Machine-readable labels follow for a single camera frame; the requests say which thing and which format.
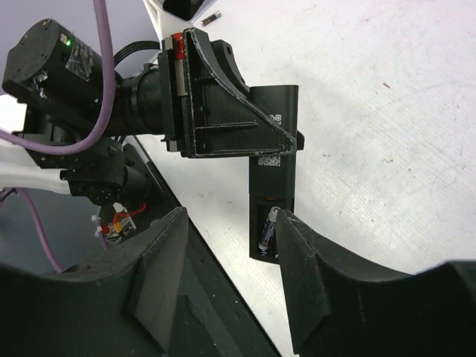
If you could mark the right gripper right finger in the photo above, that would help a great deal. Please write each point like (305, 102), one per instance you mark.
(341, 304)

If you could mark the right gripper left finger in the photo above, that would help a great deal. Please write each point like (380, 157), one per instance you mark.
(121, 303)

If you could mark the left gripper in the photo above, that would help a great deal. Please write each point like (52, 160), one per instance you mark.
(206, 106)

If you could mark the slim black remote control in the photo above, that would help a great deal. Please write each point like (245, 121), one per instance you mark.
(271, 178)

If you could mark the AAA battery pair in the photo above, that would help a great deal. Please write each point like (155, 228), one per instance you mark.
(211, 18)

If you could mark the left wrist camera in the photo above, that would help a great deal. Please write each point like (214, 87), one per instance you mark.
(174, 16)

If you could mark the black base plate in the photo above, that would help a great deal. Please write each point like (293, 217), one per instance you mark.
(211, 317)

